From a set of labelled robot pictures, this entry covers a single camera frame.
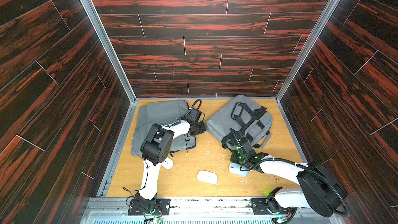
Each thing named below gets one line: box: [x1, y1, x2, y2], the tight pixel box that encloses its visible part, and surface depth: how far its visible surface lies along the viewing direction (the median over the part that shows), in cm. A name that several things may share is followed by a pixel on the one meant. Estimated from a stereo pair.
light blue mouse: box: [228, 162, 249, 177], surface depth 86 cm
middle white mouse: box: [196, 169, 219, 185], surface depth 84 cm
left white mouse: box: [160, 156, 174, 170], surface depth 88 cm
